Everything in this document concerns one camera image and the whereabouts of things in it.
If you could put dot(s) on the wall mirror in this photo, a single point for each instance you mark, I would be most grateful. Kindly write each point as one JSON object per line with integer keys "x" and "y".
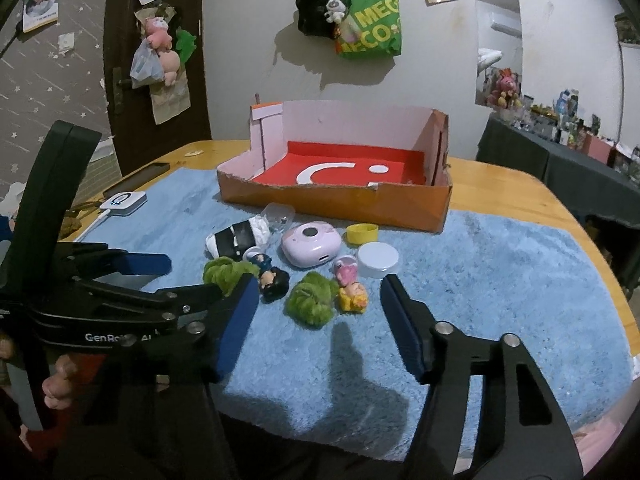
{"x": 500, "y": 35}

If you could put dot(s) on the yellow bottle cap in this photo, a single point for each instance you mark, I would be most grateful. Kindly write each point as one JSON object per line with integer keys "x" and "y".
{"x": 362, "y": 234}

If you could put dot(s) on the green plush ball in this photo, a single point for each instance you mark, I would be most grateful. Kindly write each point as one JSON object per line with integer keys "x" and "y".
{"x": 222, "y": 272}
{"x": 310, "y": 300}

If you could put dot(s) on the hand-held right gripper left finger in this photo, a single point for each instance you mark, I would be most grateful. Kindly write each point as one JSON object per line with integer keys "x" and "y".
{"x": 237, "y": 330}

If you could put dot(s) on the green plush toy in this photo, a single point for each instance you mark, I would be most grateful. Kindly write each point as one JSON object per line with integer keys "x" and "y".
{"x": 186, "y": 45}

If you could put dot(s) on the white square device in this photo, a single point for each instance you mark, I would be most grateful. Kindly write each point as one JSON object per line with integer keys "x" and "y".
{"x": 122, "y": 203}

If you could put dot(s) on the black and white cloth roll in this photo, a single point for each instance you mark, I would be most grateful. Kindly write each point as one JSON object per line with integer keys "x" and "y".
{"x": 235, "y": 240}

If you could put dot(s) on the side table with dark cloth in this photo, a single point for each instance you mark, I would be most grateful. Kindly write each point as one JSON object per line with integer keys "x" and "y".
{"x": 520, "y": 150}

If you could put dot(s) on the blue fluffy mat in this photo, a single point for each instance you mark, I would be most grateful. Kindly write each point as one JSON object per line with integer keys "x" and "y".
{"x": 500, "y": 285}

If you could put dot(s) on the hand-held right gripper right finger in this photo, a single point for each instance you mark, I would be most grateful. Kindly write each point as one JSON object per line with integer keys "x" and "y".
{"x": 400, "y": 320}

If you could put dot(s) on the person's left hand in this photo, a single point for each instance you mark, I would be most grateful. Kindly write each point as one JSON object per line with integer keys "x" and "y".
{"x": 57, "y": 385}

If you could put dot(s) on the pink toy camera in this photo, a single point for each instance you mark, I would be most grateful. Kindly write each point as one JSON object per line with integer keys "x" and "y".
{"x": 310, "y": 247}

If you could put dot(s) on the pink box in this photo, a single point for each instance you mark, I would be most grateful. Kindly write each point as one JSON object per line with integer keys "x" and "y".
{"x": 597, "y": 150}

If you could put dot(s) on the white round lid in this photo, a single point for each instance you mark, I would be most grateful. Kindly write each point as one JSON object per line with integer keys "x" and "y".
{"x": 378, "y": 258}

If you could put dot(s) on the black-haired blue figurine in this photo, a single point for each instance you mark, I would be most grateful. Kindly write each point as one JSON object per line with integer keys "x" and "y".
{"x": 274, "y": 284}

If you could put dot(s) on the wall calendar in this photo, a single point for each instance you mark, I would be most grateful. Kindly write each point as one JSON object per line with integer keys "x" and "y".
{"x": 41, "y": 6}

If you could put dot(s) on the dark brown door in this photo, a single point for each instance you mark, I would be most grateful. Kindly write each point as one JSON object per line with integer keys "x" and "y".
{"x": 195, "y": 90}

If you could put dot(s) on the pink pig plush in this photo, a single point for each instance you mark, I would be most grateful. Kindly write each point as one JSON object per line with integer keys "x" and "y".
{"x": 159, "y": 34}

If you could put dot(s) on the orange cardboard box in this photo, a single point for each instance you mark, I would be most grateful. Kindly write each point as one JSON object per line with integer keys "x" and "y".
{"x": 350, "y": 205}

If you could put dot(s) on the pink rabbit plush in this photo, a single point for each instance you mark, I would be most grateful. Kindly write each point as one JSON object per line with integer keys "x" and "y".
{"x": 507, "y": 87}

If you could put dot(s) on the row of small figures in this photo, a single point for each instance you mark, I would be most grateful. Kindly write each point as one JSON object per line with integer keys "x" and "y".
{"x": 570, "y": 120}

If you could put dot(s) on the pale pink plush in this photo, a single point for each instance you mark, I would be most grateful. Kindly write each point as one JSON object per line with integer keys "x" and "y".
{"x": 170, "y": 66}

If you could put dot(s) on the beige hanging bag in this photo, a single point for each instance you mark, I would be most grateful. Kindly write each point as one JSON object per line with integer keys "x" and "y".
{"x": 170, "y": 105}

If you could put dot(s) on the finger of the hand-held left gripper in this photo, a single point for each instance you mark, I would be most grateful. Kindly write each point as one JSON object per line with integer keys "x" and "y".
{"x": 190, "y": 294}
{"x": 145, "y": 262}

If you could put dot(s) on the blonde pink figurine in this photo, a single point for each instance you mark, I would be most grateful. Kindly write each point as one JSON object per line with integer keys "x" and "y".
{"x": 352, "y": 297}

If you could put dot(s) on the black phone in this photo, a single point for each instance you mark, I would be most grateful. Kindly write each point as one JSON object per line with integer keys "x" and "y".
{"x": 135, "y": 177}

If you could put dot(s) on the black bag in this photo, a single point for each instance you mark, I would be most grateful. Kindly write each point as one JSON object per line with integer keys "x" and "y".
{"x": 312, "y": 5}

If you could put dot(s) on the green tote bag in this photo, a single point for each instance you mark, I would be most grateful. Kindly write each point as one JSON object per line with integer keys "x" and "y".
{"x": 375, "y": 27}

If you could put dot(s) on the clear plastic bag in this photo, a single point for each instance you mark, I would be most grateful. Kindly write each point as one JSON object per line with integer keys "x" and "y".
{"x": 145, "y": 67}

